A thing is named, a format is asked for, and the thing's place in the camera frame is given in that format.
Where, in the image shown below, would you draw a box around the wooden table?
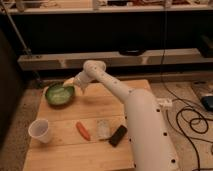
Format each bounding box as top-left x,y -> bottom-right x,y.
23,83 -> 134,171

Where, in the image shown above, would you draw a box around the long wooden beam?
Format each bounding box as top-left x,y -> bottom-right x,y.
18,48 -> 213,71

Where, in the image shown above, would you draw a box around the clear plastic packet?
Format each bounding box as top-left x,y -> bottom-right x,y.
97,119 -> 111,140

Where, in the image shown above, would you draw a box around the black rectangular bar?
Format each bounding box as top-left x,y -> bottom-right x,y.
109,125 -> 127,147

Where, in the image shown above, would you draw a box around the green ceramic bowl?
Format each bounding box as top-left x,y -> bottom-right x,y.
45,82 -> 75,106

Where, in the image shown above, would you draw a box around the orange carrot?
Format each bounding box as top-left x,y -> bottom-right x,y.
76,122 -> 91,141

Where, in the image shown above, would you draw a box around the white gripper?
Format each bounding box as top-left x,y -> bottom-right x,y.
63,71 -> 93,95

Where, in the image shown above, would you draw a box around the white power strip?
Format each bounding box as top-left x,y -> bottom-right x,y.
157,98 -> 173,108

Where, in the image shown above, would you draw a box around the upper wooden shelf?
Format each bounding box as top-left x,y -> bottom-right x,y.
0,0 -> 213,14

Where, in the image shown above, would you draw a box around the metal tripod leg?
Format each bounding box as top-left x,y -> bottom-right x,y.
0,0 -> 43,88

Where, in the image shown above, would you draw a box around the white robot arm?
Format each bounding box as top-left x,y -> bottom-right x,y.
63,60 -> 181,171

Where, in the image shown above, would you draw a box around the white plastic cup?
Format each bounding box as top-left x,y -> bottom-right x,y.
28,119 -> 52,143

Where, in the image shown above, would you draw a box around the black cables on floor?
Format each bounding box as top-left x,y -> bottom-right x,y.
159,0 -> 213,171

